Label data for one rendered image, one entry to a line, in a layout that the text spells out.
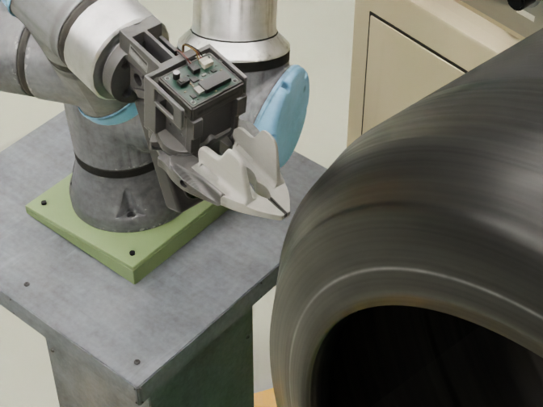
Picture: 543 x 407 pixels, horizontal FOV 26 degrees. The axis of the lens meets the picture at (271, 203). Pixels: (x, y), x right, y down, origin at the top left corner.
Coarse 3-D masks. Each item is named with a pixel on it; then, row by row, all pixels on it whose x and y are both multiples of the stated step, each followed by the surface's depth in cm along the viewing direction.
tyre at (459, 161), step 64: (512, 64) 70; (384, 128) 71; (448, 128) 64; (512, 128) 61; (320, 192) 74; (384, 192) 66; (448, 192) 62; (512, 192) 59; (320, 256) 72; (384, 256) 66; (448, 256) 62; (512, 256) 58; (320, 320) 75; (384, 320) 96; (448, 320) 101; (512, 320) 59; (320, 384) 82; (384, 384) 98; (448, 384) 102; (512, 384) 105
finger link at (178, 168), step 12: (168, 156) 102; (180, 156) 101; (192, 156) 101; (168, 168) 101; (180, 168) 101; (180, 180) 100; (192, 180) 100; (204, 180) 100; (192, 192) 100; (204, 192) 100; (216, 192) 99; (216, 204) 100
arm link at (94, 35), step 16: (112, 0) 106; (128, 0) 107; (80, 16) 105; (96, 16) 104; (112, 16) 104; (128, 16) 104; (144, 16) 105; (80, 32) 105; (96, 32) 104; (112, 32) 103; (64, 48) 106; (80, 48) 105; (96, 48) 104; (112, 48) 104; (80, 64) 105; (96, 64) 104; (96, 80) 106; (112, 96) 109
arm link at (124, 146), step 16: (80, 112) 160; (80, 128) 162; (96, 128) 161; (112, 128) 160; (128, 128) 158; (80, 144) 165; (96, 144) 163; (112, 144) 162; (128, 144) 161; (144, 144) 160; (96, 160) 165; (112, 160) 164; (128, 160) 164; (144, 160) 165
